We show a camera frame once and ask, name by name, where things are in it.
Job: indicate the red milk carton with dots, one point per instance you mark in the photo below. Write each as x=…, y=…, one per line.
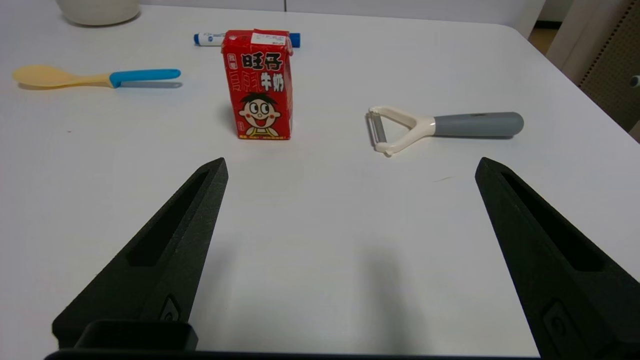
x=257, y=85

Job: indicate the beige round bowl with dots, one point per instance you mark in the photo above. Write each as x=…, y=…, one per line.
x=97, y=10

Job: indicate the blue white marker pen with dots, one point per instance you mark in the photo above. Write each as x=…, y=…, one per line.
x=207, y=39

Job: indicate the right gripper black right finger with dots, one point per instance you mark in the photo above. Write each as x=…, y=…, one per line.
x=565, y=280

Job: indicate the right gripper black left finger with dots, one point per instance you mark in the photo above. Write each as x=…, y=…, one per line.
x=165, y=270

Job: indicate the brown perforated panel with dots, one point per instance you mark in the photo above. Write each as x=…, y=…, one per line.
x=610, y=65

